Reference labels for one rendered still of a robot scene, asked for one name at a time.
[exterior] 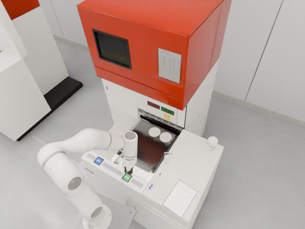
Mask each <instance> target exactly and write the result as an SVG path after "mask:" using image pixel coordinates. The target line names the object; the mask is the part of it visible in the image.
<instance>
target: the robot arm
mask: <svg viewBox="0 0 305 229"><path fill-rule="evenodd" d="M121 148H122V149H123V156H124V158H123V162H122V169H124V168H125V170H124V172H125V173H128V174H132V173H133V166H134V165H135V164H136V162H137V149H138V135H137V134H136V133H135V132H132V131H128V132H125V133H123V132H122V131H119V130H115V129H113V130H111V131H110V132H108V131H104V130H99V129H94V128H87V129H84V130H82V131H80V132H79V133H78V134H76V135H75V136H74V137H72V138H70V139H67V140H64V141H59V142H52V143H49V144H46V145H45V146H43V147H42V148H41V149H40V150H39V152H38V155H37V160H38V163H39V164H40V166H41V167H42V168H43V169H44V171H45V172H46V173H47V174H48V175H49V177H50V178H51V179H52V180H53V181H54V182H55V183H56V185H57V186H58V187H59V188H60V189H61V190H62V191H63V192H64V193H66V196H67V198H68V199H69V200H70V202H71V203H72V204H73V205H74V207H75V208H76V209H77V210H78V211H79V212H80V213H81V215H82V216H83V226H84V228H85V229H107V228H108V227H109V225H110V223H111V219H112V214H111V211H110V209H109V208H108V207H107V206H106V205H104V204H103V203H102V200H101V198H100V197H99V196H98V195H97V194H96V193H95V192H94V191H93V190H92V189H91V188H90V187H89V185H88V184H87V183H86V182H85V181H84V175H83V173H82V172H81V170H80V169H79V168H78V167H77V165H76V164H75V163H74V162H73V161H72V160H71V159H70V158H69V157H68V156H67V155H66V154H69V153H86V152H89V151H91V150H93V149H98V150H110V151H117V150H120V149H121Z"/></svg>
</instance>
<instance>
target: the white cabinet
mask: <svg viewBox="0 0 305 229"><path fill-rule="evenodd" d="M219 161H220V160H219ZM218 164H219V162H218ZM218 164H217V166H218ZM81 165H82V164H81ZM217 166H216V168H215V171H214V173H213V175H212V177H211V179H210V181H209V184H208V186H207V188H206V190H205V192H204V194H203V196H202V199H201V201H200V203H199V205H198V207H197V209H196V211H195V214H194V216H193V218H192V220H191V222H190V225H189V226H188V228H186V227H184V226H182V225H181V224H179V223H177V222H176V221H174V220H173V219H171V218H169V217H167V216H166V215H164V214H163V213H161V212H159V211H158V210H156V209H154V208H153V207H151V206H150V205H148V204H146V203H145V202H142V201H141V200H139V199H137V198H136V197H134V196H132V195H131V194H129V193H128V192H126V191H124V190H123V189H121V188H119V187H118V186H116V185H114V184H113V183H111V182H109V181H108V180H106V179H105V178H103V177H102V176H100V175H98V174H97V173H95V172H93V171H92V170H90V169H88V168H87V167H85V166H83V165H82V167H83V169H84V171H85V172H86V174H87V176H88V177H89V179H90V181H91V183H92V184H93V186H94V188H95V189H96V191H97V193H99V194H102V195H104V196H106V197H108V198H111V199H113V200H115V201H117V202H119V203H122V204H124V205H126V206H128V207H130V208H132V209H135V210H136V211H137V212H136V215H135V217H134V220H135V221H137V222H138V223H140V224H141V225H142V226H144V227H145V228H147V229H192V227H193V224H194V222H195V220H196V218H197V216H198V213H199V211H200V209H201V207H202V205H203V202H204V200H205V198H206V196H207V194H208V191H209V188H210V186H211V183H212V180H213V177H214V174H215V172H216V169H217Z"/></svg>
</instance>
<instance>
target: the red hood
mask: <svg viewBox="0 0 305 229"><path fill-rule="evenodd" d="M231 1H232V0H85V1H83V2H81V3H79V4H78V5H77V9H78V13H79V16H80V20H81V23H82V27H83V30H84V34H85V37H86V41H87V43H88V47H89V51H90V54H91V57H92V61H93V65H94V68H95V71H96V75H97V76H98V77H100V78H102V79H105V80H107V81H110V82H112V83H115V84H117V85H120V86H122V87H124V88H127V89H129V90H132V91H135V92H137V93H140V94H142V95H144V96H147V97H149V98H152V99H154V100H157V101H159V102H162V103H164V104H167V105H169V106H172V107H174V108H177V109H179V110H182V111H183V110H184V108H185V107H186V105H187V104H188V102H189V101H190V99H191V98H192V96H193V95H194V94H195V92H196V91H197V89H198V88H199V86H200V85H201V83H202V82H203V80H204V79H205V78H206V76H207V75H208V73H209V72H210V70H211V69H212V67H213V66H214V64H215V63H216V62H217V60H218V59H219V57H220V53H221V48H222V43H223V39H224V34H225V30H226V25H227V20H228V16H229V11H230V7H231Z"/></svg>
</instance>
